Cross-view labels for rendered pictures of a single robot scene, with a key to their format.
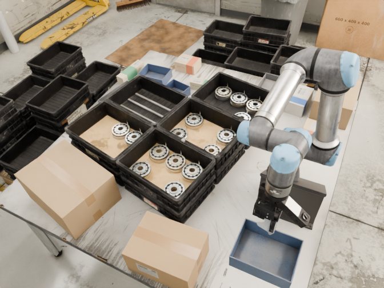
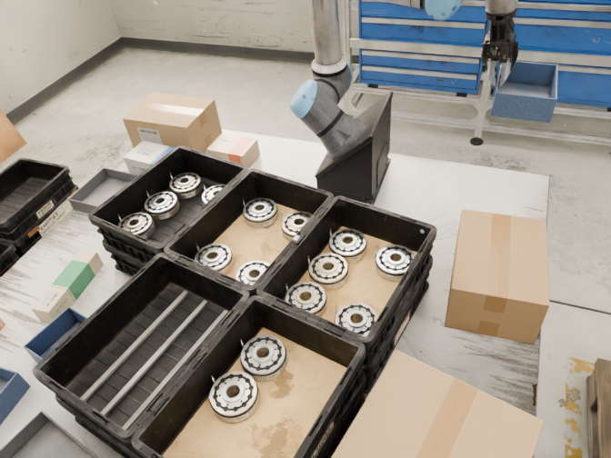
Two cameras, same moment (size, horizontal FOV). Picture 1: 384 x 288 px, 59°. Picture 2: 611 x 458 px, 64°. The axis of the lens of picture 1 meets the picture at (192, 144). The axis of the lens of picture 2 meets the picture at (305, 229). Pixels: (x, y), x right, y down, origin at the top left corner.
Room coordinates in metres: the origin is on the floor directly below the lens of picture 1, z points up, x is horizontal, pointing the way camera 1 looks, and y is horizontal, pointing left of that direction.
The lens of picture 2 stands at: (1.22, 0.94, 1.81)
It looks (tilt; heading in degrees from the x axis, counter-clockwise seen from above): 43 degrees down; 266
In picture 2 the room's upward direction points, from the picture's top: 7 degrees counter-clockwise
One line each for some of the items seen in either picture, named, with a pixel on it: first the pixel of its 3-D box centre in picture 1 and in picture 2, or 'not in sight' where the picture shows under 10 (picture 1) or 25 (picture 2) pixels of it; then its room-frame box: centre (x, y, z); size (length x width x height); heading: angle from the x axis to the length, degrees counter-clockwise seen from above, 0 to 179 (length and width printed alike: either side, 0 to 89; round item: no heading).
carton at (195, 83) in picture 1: (207, 86); (69, 285); (1.87, -0.14, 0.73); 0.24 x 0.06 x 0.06; 65
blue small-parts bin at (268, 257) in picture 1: (266, 252); (525, 89); (0.48, -0.21, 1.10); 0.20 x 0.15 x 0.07; 61
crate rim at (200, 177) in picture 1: (165, 162); (350, 261); (1.05, 0.13, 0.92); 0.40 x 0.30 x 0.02; 49
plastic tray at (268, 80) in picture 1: (272, 90); (116, 194); (1.78, -0.57, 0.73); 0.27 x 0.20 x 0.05; 148
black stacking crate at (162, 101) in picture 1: (148, 106); (154, 346); (1.54, 0.24, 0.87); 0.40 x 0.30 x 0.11; 49
